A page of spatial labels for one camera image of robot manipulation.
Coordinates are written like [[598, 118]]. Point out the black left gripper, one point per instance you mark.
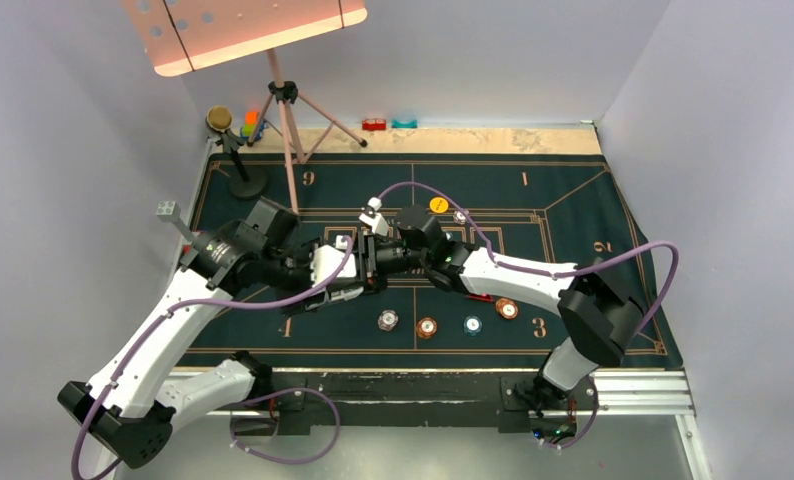
[[309, 253]]

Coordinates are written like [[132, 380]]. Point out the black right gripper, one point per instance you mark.
[[375, 279]]

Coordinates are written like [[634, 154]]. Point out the yellow round button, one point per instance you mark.
[[439, 205]]

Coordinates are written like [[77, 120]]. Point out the white purple poker chip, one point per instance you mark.
[[460, 217]]

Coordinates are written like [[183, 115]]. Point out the orange chip stack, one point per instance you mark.
[[426, 328]]

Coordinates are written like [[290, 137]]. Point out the teal chip stack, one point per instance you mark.
[[472, 325]]

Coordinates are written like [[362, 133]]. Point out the orange poker chip pile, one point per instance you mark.
[[506, 308]]

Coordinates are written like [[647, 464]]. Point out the blue playing card deck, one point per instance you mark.
[[326, 298]]

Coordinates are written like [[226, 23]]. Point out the black red all-in triangle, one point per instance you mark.
[[481, 298]]

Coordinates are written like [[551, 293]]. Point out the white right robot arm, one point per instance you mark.
[[599, 312]]

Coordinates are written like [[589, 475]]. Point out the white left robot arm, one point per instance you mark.
[[129, 408]]

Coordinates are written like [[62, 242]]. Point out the small microphone on stand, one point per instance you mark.
[[250, 182]]

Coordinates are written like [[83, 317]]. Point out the cyan toy block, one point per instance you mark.
[[404, 123]]

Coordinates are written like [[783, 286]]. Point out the red toy block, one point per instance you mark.
[[374, 124]]

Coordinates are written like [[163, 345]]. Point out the green poker table mat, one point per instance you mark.
[[544, 207]]

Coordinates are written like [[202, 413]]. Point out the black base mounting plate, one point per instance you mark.
[[512, 401]]

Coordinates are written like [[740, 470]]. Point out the grey lego brick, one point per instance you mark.
[[169, 212]]

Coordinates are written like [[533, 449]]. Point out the orange green toy blocks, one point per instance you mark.
[[251, 126]]

